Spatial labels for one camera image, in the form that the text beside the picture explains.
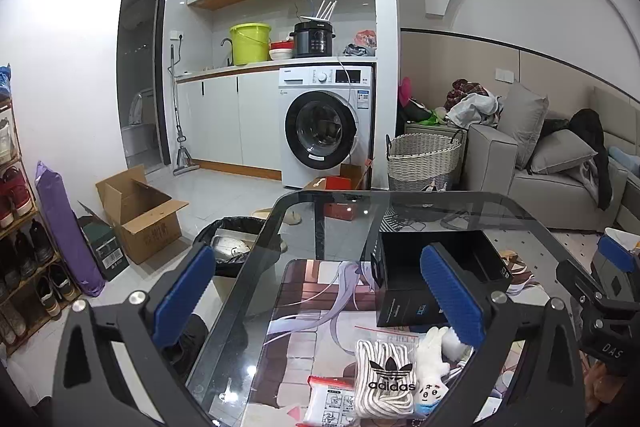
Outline flat mop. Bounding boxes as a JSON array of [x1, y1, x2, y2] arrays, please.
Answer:
[[169, 45, 200, 177]]

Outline dark green box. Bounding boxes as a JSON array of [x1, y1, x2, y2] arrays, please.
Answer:
[[77, 202, 130, 282]]

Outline white base cabinets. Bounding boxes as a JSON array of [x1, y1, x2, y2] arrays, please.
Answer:
[[175, 72, 282, 180]]

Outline small grey pillow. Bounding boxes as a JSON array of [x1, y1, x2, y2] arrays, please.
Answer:
[[529, 129, 599, 176]]

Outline wooden shoe rack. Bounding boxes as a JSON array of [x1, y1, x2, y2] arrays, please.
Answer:
[[0, 96, 84, 358]]

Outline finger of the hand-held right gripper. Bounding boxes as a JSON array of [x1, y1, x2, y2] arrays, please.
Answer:
[[555, 258, 608, 309], [592, 234, 640, 303]]

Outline purple mat bag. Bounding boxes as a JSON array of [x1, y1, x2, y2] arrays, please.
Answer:
[[35, 161, 107, 298]]

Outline pink green fabric heap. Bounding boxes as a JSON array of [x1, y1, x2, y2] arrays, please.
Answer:
[[397, 76, 447, 126]]

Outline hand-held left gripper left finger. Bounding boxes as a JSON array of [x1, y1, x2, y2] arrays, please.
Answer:
[[52, 243, 221, 427]]

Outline green plastic bucket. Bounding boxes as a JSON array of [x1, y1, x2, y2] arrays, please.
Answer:
[[229, 23, 272, 66]]

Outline striped shoelaces packet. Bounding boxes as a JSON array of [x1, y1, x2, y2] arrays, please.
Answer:
[[354, 338, 419, 419]]

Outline printed desk mat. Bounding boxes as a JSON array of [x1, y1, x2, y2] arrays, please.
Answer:
[[264, 257, 551, 427]]

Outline large grey pillow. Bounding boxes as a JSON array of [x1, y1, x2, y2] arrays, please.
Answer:
[[497, 80, 550, 170]]

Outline white plush doll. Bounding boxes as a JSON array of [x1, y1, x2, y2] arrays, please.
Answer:
[[413, 326, 476, 414]]

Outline black trash bin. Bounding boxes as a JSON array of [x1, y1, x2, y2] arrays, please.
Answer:
[[192, 216, 289, 278]]

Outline red box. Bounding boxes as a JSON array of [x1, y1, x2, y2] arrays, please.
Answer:
[[322, 175, 369, 221]]

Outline rows of shoes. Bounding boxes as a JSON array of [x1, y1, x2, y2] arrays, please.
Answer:
[[0, 167, 82, 348]]

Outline pile of clothes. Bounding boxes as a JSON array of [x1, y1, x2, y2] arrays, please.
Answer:
[[443, 78, 504, 128]]

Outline person's right hand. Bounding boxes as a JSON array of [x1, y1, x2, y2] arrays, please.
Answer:
[[582, 353, 640, 414]]

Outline dark door frame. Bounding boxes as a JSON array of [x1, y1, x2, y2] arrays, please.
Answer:
[[117, 0, 172, 168]]

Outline pink plastic bag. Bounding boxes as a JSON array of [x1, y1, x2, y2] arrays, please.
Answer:
[[354, 30, 377, 58]]

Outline white washing machine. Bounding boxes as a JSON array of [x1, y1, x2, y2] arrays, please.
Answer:
[[278, 63, 376, 190]]

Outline grey sofa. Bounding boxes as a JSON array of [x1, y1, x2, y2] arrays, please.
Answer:
[[459, 84, 640, 234]]

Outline red and white bowls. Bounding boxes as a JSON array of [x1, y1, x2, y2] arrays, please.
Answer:
[[268, 39, 295, 62]]

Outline black cardboard box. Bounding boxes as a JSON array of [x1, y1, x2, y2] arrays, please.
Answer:
[[370, 229, 515, 329]]

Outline black pressure cooker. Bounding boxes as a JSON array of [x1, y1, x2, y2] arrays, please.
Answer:
[[292, 21, 335, 58]]

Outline white router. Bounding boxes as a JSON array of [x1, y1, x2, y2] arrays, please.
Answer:
[[298, 0, 339, 24]]

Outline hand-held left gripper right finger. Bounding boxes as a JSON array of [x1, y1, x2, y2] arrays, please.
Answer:
[[419, 243, 588, 427]]

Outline wicker laundry basket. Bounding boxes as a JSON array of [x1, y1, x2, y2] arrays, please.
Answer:
[[385, 133, 464, 193]]

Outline black jacket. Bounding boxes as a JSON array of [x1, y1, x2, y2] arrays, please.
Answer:
[[542, 108, 614, 212]]

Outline brown cardboard box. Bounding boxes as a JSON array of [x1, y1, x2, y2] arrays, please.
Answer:
[[95, 165, 190, 266]]

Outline white plastic packet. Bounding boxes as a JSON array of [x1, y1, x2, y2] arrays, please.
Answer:
[[302, 375, 362, 427]]

